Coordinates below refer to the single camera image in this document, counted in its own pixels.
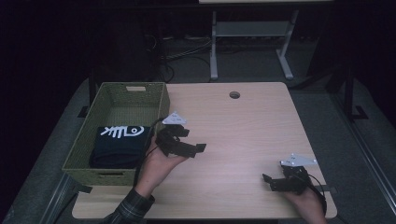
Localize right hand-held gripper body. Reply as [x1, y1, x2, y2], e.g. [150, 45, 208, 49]
[274, 152, 318, 196]

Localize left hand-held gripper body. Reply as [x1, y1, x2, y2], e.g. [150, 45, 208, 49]
[154, 110, 191, 157]

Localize dark t-shirt with white print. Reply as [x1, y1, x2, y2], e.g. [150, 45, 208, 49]
[89, 124, 152, 170]

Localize green woven basket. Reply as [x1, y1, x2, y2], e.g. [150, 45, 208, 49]
[62, 81, 171, 188]

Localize person's right hand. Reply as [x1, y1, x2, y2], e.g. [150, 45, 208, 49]
[282, 186, 329, 224]

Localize person's left hand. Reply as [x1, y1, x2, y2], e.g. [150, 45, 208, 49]
[134, 134, 190, 199]

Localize black floor tape mark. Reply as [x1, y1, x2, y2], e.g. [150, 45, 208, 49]
[352, 105, 370, 121]

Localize black stand pole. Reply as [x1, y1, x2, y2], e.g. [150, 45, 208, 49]
[343, 60, 356, 123]

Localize dark tape strip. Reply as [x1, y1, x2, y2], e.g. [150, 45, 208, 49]
[74, 182, 93, 194]

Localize right hand-held gripper black cable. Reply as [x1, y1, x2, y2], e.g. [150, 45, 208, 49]
[305, 173, 329, 217]

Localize metal floor rail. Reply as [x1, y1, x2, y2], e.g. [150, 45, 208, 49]
[38, 173, 79, 224]
[329, 91, 396, 208]

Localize bundle of floor cables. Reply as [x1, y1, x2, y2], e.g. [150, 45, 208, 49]
[143, 33, 213, 84]

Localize grey metal table frame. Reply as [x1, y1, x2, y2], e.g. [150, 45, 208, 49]
[209, 8, 300, 81]

